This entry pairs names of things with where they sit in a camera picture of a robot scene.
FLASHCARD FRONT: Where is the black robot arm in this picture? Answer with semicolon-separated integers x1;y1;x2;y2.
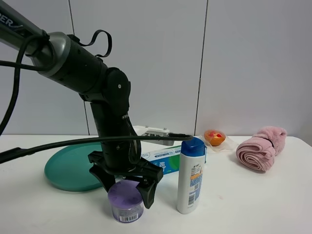
0;2;163;208

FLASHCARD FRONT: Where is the rolled pink towel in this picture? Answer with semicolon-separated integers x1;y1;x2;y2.
236;126;287;172

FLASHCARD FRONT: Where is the orange soap in clear wrapper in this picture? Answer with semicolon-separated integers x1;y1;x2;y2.
199;129;238;153

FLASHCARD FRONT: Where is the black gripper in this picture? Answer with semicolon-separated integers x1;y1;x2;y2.
88;151;163;209

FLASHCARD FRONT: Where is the black cable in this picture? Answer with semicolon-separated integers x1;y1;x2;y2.
0;29;195;165

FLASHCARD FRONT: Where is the white blue-capped shampoo bottle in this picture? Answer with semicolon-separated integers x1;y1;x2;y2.
176;137;206;214

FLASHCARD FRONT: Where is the blue green toothpaste box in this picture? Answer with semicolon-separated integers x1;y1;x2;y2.
140;145;208;176

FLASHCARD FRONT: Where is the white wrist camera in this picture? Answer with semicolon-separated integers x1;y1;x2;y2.
134;125;174;146

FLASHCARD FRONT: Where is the green round plastic tray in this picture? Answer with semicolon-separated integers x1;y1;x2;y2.
44;142;102;192

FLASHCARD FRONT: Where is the purple lidded air freshener jar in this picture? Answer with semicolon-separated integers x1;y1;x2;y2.
108;180;144;223

